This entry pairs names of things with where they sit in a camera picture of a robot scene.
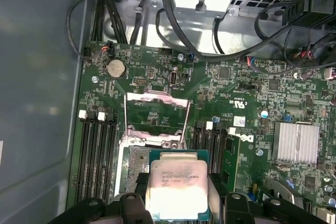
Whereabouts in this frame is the black cable bundle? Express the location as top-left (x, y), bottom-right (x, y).
top-left (90, 0), bottom-right (130, 44)

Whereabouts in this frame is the internal USB port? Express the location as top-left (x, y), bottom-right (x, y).
top-left (169, 70), bottom-right (180, 88)

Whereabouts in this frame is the round coin battery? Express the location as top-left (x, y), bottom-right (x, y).
top-left (106, 58), bottom-right (128, 80)

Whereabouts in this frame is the dark grey PC case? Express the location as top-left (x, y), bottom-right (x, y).
top-left (0, 0), bottom-right (336, 224)

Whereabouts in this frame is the silver square CPU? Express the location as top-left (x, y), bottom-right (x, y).
top-left (145, 150), bottom-right (211, 221)

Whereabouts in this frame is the green RAM stick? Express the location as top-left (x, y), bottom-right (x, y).
top-left (222, 134), bottom-right (241, 192)

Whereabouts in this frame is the black plastic bracket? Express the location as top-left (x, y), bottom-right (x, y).
top-left (282, 0), bottom-right (336, 29)

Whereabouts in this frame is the metal socket cover frame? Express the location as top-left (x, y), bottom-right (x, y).
top-left (122, 89), bottom-right (192, 149)

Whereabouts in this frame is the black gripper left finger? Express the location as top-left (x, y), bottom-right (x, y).
top-left (48, 173), bottom-right (154, 224)

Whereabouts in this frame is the silver finned heatsink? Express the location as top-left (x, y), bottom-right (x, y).
top-left (271, 121), bottom-right (321, 166)

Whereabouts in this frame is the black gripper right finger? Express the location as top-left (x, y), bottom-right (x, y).
top-left (207, 174), bottom-right (329, 224)

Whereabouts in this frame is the green motherboard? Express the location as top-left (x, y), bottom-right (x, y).
top-left (65, 40), bottom-right (336, 224)

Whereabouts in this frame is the CPU socket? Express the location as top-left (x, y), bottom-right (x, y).
top-left (114, 132), bottom-right (190, 201)

